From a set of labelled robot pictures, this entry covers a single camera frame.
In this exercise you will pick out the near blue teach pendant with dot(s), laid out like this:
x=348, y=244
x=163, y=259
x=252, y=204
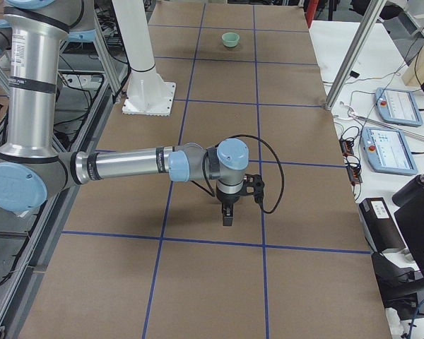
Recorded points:
x=387, y=151

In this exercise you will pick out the black box white label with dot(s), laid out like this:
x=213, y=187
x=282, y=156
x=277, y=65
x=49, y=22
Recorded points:
x=379, y=226

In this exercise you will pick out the long metal rod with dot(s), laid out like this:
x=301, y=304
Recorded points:
x=411, y=134

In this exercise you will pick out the black computer monitor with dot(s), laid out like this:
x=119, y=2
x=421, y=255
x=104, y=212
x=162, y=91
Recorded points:
x=410, y=219

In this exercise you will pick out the black water bottle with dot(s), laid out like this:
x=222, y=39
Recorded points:
x=409, y=191

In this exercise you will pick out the aluminium frame post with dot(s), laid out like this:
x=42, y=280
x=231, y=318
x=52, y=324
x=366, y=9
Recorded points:
x=364, y=29

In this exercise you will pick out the far blue teach pendant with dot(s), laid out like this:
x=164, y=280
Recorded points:
x=398, y=107

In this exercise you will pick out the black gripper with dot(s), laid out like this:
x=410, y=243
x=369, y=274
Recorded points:
x=227, y=199

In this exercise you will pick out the green ceramic bowl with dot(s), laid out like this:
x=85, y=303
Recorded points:
x=230, y=39

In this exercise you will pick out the blue teach pendant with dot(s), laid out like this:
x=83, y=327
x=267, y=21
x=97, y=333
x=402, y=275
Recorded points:
x=398, y=107
x=387, y=151

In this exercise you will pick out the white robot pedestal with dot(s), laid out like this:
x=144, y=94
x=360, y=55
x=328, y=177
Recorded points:
x=147, y=93

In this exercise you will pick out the black orange usb hub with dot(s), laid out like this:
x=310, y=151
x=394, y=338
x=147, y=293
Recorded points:
x=351, y=161

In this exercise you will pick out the small black square pad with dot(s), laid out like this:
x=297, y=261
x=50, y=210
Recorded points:
x=354, y=74

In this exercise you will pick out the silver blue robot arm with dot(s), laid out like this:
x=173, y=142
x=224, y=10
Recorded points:
x=32, y=171

